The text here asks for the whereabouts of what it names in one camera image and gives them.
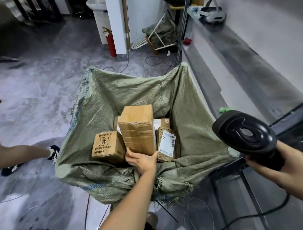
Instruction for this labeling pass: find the white VR headset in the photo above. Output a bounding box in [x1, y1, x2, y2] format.
[200, 0, 227, 24]

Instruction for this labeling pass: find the parcel with white label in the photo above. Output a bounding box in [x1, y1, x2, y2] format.
[153, 118, 171, 130]

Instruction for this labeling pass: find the large taped cardboard box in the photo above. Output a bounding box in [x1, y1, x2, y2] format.
[118, 105, 157, 156]

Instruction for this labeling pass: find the person's right hand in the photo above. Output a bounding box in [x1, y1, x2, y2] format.
[245, 141, 303, 201]

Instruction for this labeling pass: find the red fire extinguisher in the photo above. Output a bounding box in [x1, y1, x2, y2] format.
[102, 27, 117, 57]

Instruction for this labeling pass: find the black floor cable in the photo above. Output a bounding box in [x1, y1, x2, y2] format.
[145, 56, 177, 74]
[103, 51, 129, 73]

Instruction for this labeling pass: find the thin dark red cable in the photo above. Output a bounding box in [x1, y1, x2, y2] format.
[84, 194, 110, 230]

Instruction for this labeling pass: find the long wooden batten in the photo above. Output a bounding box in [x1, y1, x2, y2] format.
[122, 0, 131, 51]

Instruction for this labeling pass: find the metal shelving rack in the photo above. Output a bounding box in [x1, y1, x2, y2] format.
[176, 0, 303, 230]

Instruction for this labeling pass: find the taped parcel with orange label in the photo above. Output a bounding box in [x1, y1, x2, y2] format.
[113, 115, 122, 134]

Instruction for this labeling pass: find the black barcode scanner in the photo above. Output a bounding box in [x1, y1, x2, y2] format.
[212, 110, 284, 171]

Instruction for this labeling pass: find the black square logo cardboard box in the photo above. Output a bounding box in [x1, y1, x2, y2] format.
[92, 130, 126, 164]

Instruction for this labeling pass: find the honeycomb print cardboard box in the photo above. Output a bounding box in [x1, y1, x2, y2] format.
[156, 127, 178, 163]

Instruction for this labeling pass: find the thin white floor wire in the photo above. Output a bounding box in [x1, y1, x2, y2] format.
[0, 172, 31, 204]

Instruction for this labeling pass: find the person's beige shoe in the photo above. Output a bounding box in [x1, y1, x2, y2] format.
[145, 212, 158, 230]

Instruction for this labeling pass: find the black scanner cable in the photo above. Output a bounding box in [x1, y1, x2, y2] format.
[220, 193, 290, 230]

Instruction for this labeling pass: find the person's left forearm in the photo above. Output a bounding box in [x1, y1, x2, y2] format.
[99, 169, 157, 230]

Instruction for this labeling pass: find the person's left hand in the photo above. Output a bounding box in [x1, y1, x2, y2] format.
[125, 147, 158, 175]

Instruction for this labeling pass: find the thin black floor strip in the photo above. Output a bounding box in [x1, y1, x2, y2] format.
[155, 200, 178, 224]

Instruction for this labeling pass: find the brown wooden stick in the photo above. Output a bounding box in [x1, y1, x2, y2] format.
[146, 35, 158, 55]

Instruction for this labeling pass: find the white metal folding frame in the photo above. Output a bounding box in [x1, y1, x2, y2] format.
[131, 14, 178, 51]

